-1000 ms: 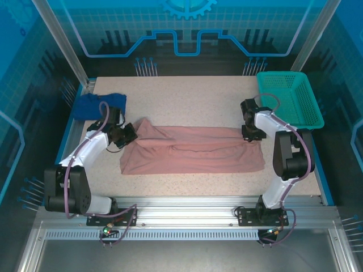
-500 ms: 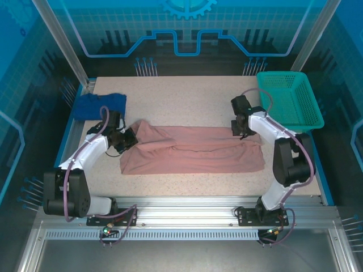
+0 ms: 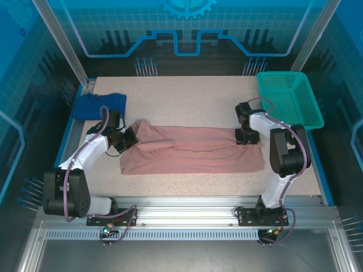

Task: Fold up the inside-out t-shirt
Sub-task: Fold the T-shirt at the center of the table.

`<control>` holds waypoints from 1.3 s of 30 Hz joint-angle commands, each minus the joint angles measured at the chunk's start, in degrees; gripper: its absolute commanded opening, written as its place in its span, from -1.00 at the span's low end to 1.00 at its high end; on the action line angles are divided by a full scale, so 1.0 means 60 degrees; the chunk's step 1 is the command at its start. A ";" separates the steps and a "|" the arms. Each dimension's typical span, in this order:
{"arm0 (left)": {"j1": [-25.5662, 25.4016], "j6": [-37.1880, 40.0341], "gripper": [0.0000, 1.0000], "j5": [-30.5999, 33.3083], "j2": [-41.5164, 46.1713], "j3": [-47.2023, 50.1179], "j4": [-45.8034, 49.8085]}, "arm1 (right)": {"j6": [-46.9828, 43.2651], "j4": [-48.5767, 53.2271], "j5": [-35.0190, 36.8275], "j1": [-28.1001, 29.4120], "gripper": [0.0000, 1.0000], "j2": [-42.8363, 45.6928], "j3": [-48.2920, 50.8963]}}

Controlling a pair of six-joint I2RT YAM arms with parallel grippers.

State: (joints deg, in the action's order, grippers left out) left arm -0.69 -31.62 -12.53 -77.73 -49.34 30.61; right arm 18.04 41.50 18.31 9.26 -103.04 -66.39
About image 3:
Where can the pink t-shirt with pixel print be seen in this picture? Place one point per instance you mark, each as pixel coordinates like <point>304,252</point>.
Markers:
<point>198,153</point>

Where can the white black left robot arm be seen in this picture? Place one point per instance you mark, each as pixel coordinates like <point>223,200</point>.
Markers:
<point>85,156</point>

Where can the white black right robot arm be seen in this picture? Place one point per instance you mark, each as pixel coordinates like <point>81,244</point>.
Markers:
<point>263,124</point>

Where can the folded blue cloth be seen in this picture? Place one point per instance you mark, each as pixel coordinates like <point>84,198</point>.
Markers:
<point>88,107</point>

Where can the green plastic basket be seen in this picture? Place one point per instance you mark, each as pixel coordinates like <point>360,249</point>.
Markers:
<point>297,99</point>

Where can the small connector with lit LEDs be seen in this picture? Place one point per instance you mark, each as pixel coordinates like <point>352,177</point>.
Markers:
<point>107,231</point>
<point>273,231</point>

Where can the metal lower tray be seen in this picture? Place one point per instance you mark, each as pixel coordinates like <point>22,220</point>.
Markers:
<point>184,258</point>

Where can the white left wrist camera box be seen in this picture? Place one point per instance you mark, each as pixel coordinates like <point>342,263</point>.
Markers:
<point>122,125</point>

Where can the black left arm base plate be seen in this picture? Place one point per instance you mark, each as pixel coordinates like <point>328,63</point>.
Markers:
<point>124,218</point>

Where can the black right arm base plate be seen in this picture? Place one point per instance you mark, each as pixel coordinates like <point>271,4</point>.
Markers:
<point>249,216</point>

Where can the aluminium mounting rail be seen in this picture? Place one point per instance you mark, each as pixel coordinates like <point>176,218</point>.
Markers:
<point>184,209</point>

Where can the aluminium frame post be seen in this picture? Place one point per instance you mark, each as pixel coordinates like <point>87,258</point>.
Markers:
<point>63,42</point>
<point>314,34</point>

